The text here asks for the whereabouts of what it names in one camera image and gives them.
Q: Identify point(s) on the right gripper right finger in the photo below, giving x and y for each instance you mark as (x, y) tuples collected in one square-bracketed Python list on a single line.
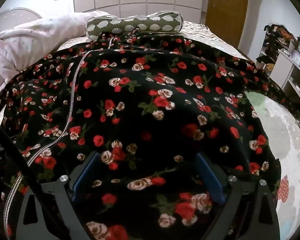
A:
[(246, 207)]

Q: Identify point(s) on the pink floral comforter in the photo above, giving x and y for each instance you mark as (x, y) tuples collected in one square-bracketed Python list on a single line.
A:
[(25, 44)]

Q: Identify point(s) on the green white patterned pillow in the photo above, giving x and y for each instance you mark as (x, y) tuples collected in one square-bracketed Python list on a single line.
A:
[(162, 22)]

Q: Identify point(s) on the black floral dress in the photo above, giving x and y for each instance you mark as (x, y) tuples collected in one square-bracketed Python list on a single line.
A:
[(147, 104)]

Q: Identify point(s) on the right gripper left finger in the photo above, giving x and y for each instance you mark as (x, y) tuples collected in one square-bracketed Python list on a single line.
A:
[(51, 215)]

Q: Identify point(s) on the patchwork quilted bedspread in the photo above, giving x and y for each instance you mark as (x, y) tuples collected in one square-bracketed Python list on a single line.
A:
[(284, 136)]

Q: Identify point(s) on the brown wooden door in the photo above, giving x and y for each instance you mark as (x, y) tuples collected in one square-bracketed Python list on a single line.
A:
[(226, 18)]

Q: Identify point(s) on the rounded headboard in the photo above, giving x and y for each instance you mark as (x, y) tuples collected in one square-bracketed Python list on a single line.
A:
[(16, 16)]

